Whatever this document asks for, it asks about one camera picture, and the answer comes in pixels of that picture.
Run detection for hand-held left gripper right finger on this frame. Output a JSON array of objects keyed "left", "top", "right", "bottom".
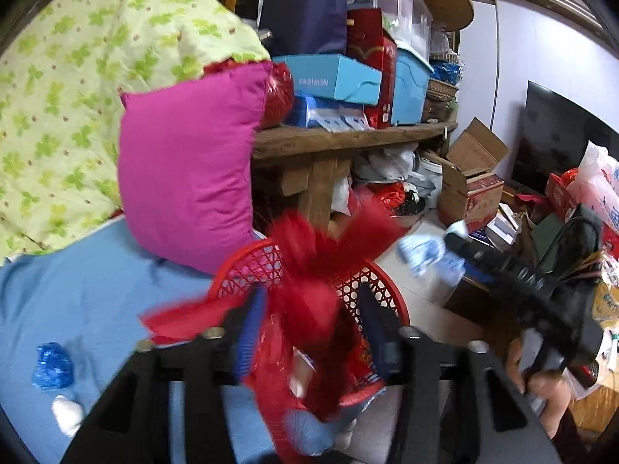
[{"left": 358, "top": 283, "right": 564, "bottom": 464}]

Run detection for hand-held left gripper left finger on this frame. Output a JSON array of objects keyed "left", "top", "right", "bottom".
[{"left": 60, "top": 292, "right": 269, "bottom": 464}]

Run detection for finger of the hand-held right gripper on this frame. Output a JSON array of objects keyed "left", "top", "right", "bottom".
[
  {"left": 442, "top": 232, "right": 504, "bottom": 266},
  {"left": 459, "top": 265, "right": 501, "bottom": 291}
]

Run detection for light blue face mask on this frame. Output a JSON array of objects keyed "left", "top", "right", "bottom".
[{"left": 397, "top": 220, "right": 467, "bottom": 287}]

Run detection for red plastic basket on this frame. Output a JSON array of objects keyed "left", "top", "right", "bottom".
[{"left": 207, "top": 239, "right": 412, "bottom": 409}]

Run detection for red ribbon wrapper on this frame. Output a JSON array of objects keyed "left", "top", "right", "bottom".
[{"left": 140, "top": 198, "right": 407, "bottom": 455}]

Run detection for person's right forearm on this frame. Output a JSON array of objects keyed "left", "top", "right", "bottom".
[{"left": 549, "top": 408, "right": 593, "bottom": 464}]

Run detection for person's right hand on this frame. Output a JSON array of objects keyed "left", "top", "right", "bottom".
[{"left": 505, "top": 336, "right": 574, "bottom": 440}]

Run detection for small white boxes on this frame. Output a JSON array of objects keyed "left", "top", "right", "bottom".
[{"left": 486, "top": 203, "right": 520, "bottom": 252}]

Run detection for brown red printed carton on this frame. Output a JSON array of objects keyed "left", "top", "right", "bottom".
[{"left": 438, "top": 167, "right": 505, "bottom": 229}]

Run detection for metal bowl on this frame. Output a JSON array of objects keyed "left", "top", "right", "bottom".
[{"left": 355, "top": 179, "right": 431, "bottom": 230}]

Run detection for red foil bag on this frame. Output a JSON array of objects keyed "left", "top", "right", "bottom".
[{"left": 370, "top": 184, "right": 407, "bottom": 210}]

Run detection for red gift box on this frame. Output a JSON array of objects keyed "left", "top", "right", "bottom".
[{"left": 546, "top": 169, "right": 581, "bottom": 218}]

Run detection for open cardboard box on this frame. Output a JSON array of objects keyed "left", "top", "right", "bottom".
[{"left": 442, "top": 117, "right": 510, "bottom": 179}]

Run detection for white plastic bag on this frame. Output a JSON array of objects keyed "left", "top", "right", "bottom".
[{"left": 563, "top": 140, "right": 619, "bottom": 247}]

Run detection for crumpled white bags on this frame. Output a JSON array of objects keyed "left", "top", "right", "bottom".
[{"left": 368, "top": 145, "right": 419, "bottom": 179}]

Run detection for black television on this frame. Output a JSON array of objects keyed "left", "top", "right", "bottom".
[{"left": 511, "top": 80, "right": 619, "bottom": 199}]

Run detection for blue blanket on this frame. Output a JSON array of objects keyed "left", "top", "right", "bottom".
[{"left": 0, "top": 215, "right": 339, "bottom": 455}]

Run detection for wicker basket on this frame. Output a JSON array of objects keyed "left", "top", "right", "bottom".
[{"left": 426, "top": 77, "right": 459, "bottom": 102}]

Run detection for wooden bench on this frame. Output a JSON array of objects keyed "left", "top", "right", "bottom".
[{"left": 251, "top": 121, "right": 458, "bottom": 225}]

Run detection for blue plastic storage bin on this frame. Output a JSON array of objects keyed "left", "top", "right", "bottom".
[{"left": 391, "top": 41, "right": 434, "bottom": 126}]

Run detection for blue plastic bag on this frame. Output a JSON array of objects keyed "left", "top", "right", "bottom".
[{"left": 430, "top": 58, "right": 462, "bottom": 85}]

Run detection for crumpled white tissue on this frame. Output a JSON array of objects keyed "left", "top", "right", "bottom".
[{"left": 51, "top": 395, "right": 85, "bottom": 437}]

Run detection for blue white packet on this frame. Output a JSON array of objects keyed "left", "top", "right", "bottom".
[{"left": 290, "top": 96, "right": 375, "bottom": 131}]

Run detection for pink pillow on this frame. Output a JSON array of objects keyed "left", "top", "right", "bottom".
[{"left": 118, "top": 60, "right": 275, "bottom": 275}]

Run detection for blue foil wrapper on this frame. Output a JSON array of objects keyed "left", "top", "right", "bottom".
[{"left": 31, "top": 342, "right": 74, "bottom": 391}]

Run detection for light blue cardboard box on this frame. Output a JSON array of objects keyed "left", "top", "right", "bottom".
[{"left": 271, "top": 53, "right": 383, "bottom": 106}]

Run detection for red cardboard box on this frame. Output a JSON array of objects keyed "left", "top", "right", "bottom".
[{"left": 345, "top": 8, "right": 398, "bottom": 129}]

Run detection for red plastic bag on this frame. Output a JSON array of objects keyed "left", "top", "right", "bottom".
[{"left": 203, "top": 60, "right": 296, "bottom": 129}]

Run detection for clear plastic storage box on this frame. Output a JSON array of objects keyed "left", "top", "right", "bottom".
[{"left": 348, "top": 0, "right": 433, "bottom": 61}]

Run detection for green floral quilt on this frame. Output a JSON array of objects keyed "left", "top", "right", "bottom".
[{"left": 0, "top": 0, "right": 272, "bottom": 257}]

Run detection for navy bag orange handles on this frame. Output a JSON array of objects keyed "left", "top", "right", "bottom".
[{"left": 256, "top": 0, "right": 350, "bottom": 57}]

